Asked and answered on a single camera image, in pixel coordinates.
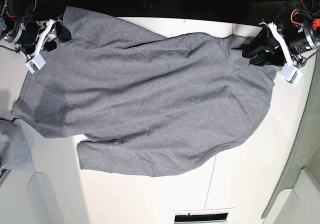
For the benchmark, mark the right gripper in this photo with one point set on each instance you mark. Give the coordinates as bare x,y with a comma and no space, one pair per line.
30,38

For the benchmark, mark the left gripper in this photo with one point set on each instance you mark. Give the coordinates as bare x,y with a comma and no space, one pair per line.
264,50

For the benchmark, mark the grey t-shirt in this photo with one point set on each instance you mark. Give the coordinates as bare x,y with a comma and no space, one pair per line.
148,105

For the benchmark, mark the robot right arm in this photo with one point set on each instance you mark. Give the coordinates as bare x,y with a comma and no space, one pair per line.
30,10

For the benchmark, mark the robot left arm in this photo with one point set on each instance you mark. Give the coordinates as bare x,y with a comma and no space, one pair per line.
292,15

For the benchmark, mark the green chair at right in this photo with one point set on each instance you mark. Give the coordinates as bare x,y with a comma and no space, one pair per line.
296,197

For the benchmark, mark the grey folded cloth pile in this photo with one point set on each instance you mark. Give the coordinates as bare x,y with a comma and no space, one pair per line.
15,153

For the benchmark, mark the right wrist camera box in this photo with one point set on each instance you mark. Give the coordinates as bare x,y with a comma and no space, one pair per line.
35,63

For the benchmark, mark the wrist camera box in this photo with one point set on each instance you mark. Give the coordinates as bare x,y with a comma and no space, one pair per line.
291,74
35,63

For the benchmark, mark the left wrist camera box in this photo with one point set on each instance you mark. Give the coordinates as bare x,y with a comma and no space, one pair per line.
291,74

